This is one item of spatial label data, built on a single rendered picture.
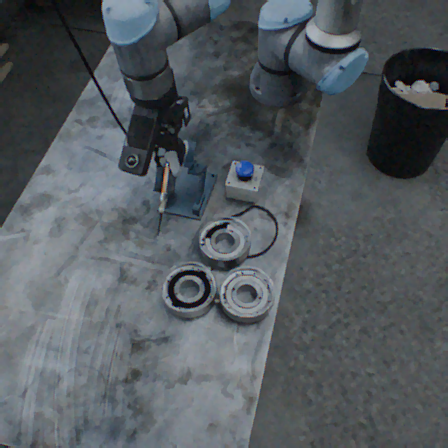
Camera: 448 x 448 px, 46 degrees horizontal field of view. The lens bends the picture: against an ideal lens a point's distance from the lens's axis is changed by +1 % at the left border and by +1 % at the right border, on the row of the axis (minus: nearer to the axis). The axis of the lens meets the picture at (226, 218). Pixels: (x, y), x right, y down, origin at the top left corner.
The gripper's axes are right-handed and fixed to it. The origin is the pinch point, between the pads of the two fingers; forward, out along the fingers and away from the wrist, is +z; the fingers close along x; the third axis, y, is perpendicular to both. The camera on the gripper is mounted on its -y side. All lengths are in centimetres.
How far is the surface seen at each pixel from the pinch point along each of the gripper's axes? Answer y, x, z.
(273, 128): 31.3, -11.8, 17.0
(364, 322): 24, -47, 99
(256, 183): 10.6, -14.2, 11.7
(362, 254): 52, -41, 100
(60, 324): -29.8, 11.6, 13.1
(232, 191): 8.2, -9.5, 13.1
